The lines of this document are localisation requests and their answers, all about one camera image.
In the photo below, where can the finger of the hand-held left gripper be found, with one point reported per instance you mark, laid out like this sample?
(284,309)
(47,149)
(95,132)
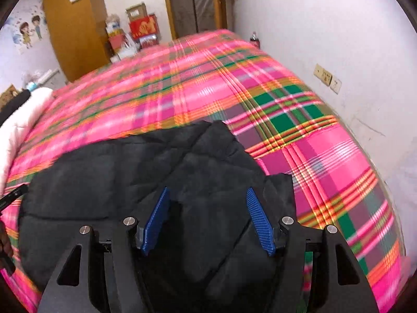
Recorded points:
(13,197)

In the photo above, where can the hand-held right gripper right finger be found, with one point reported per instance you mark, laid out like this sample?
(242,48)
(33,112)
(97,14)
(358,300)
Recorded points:
(260,221)

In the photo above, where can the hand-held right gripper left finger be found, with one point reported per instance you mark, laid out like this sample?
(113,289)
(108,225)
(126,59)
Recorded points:
(154,225)

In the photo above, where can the black puffer jacket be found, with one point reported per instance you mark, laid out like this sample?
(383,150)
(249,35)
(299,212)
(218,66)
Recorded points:
(114,169)

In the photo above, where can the person's left hand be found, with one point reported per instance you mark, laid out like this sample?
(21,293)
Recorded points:
(4,239)

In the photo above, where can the black cloth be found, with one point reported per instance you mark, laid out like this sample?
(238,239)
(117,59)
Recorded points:
(13,107)

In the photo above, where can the small brown box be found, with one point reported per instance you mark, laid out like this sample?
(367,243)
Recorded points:
(8,93)

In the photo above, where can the pink plaid bed sheet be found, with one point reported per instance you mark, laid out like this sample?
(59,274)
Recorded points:
(195,81)

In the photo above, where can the cola bottle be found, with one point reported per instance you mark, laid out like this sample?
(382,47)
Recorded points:
(255,39)

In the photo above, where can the stack of white red boxes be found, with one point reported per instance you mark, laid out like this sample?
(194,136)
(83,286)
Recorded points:
(115,36)

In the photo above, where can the red gift box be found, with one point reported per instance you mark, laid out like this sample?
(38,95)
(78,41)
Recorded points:
(143,27)

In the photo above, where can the cardboard box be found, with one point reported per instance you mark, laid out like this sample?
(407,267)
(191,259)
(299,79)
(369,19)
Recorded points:
(136,12)

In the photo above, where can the beige wall socket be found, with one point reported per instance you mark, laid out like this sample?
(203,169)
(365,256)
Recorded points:
(336,84)
(323,74)

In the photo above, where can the cartoon wall sticker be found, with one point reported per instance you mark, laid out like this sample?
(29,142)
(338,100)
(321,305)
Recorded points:
(27,34)

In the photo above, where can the grey door with wooden frame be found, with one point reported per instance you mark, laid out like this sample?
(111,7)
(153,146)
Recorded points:
(195,3)

